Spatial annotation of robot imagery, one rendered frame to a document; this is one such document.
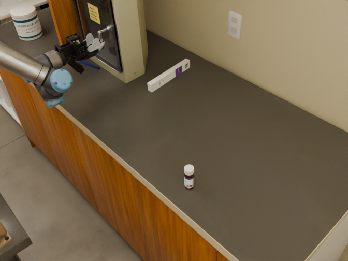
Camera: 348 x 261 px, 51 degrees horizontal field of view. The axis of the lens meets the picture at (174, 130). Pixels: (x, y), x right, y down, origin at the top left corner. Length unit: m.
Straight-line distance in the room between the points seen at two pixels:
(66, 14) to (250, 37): 0.85
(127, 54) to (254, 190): 0.80
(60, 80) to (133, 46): 0.45
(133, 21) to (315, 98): 0.81
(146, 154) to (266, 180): 0.44
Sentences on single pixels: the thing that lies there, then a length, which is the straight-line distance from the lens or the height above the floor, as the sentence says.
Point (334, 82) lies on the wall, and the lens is 1.51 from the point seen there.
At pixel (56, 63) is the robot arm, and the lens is 1.49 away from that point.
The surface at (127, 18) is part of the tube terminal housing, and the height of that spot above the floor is 1.24.
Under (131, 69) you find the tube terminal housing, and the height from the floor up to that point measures 1.00.
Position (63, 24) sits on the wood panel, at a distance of 1.87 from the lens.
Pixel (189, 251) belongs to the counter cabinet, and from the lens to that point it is 1.45.
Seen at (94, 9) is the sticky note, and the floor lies 1.26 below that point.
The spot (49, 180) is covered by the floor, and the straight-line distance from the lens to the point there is 2.66.
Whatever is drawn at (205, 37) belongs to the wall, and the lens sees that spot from 1.84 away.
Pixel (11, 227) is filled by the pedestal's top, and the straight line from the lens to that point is 1.29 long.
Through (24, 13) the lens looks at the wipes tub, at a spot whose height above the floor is 1.09.
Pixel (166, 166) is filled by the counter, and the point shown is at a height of 0.94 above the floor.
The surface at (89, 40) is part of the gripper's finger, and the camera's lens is 1.60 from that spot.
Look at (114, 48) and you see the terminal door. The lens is 1.63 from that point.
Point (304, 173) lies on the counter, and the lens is 1.35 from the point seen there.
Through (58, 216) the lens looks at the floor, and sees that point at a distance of 2.46.
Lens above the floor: 1.92
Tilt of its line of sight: 43 degrees down
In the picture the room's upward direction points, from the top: 3 degrees counter-clockwise
